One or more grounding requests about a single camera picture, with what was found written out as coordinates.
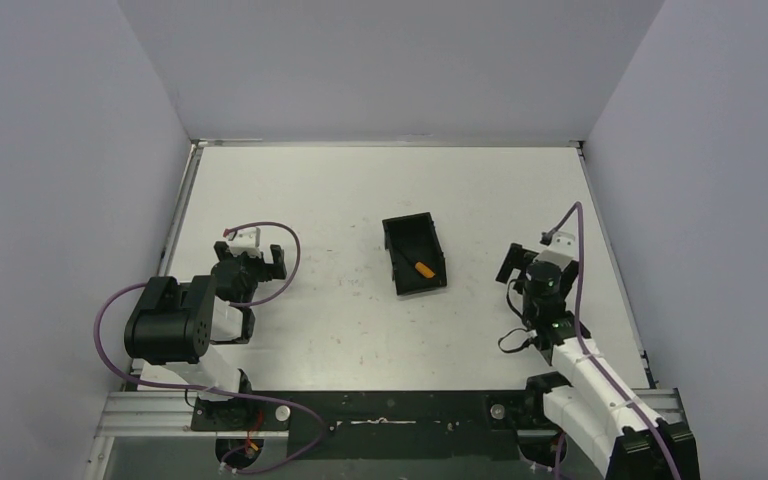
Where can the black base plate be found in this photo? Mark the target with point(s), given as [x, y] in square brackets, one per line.
[389, 425]

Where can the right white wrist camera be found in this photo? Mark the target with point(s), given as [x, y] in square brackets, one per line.
[560, 248]

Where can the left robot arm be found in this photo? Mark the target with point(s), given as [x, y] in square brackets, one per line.
[179, 326]

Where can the aluminium front rail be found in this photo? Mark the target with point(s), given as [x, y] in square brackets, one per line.
[165, 413]

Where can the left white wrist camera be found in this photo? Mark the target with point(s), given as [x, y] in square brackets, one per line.
[243, 238]

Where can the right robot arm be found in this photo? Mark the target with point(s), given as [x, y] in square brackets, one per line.
[583, 397]

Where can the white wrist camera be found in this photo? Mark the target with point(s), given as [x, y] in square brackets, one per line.
[243, 238]
[560, 248]

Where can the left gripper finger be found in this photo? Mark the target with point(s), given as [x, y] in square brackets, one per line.
[277, 268]
[222, 250]

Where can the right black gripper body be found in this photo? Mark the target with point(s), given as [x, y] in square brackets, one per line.
[530, 314]

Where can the black plastic bin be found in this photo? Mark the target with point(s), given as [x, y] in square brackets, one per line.
[416, 236]

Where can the orange handled screwdriver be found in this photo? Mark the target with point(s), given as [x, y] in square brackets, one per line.
[421, 268]

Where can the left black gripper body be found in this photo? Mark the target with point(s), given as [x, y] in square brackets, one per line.
[256, 257]

